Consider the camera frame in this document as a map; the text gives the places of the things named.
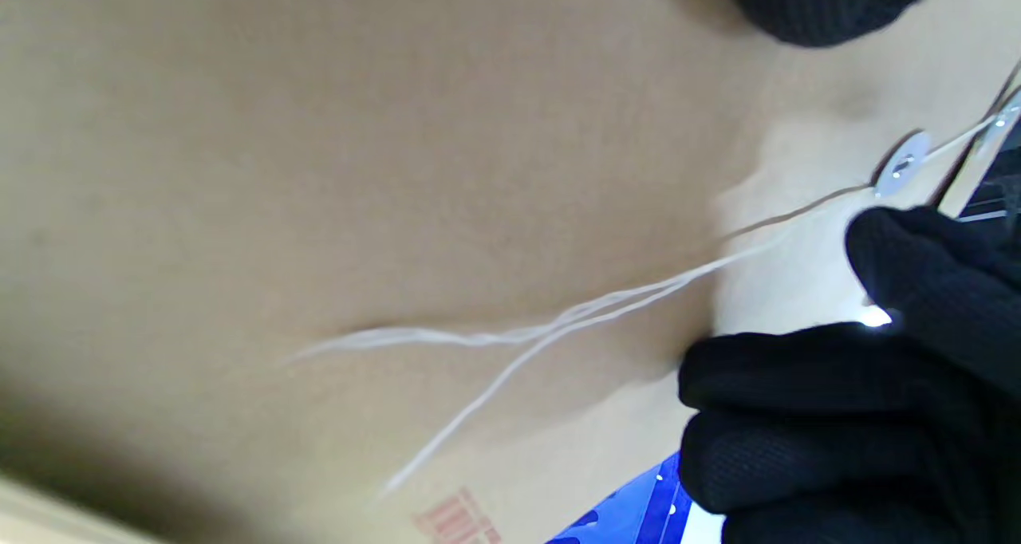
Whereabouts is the person's right hand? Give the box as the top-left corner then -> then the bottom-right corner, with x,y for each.
678,205 -> 1021,544

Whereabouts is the person's left hand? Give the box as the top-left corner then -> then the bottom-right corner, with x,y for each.
722,0 -> 930,48

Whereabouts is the brown document pouch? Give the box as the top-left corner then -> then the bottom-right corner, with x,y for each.
0,0 -> 1021,544

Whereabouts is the blue perforated file holder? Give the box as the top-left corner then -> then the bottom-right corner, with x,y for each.
546,451 -> 728,544

